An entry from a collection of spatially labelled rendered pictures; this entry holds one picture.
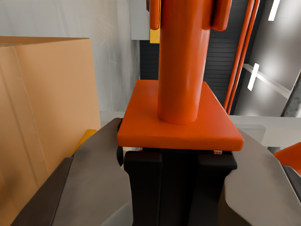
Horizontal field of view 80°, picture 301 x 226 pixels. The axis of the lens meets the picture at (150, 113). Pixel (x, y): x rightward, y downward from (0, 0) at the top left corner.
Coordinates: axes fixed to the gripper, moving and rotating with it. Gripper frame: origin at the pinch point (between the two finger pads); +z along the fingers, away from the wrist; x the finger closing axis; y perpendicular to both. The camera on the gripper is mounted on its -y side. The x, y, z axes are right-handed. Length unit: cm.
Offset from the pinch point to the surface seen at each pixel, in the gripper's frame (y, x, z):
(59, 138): 6.5, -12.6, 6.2
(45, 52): -3.2, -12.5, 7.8
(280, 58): 144, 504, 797
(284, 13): -22, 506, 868
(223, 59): 207, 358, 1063
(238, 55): 129, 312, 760
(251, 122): 58, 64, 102
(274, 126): 58, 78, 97
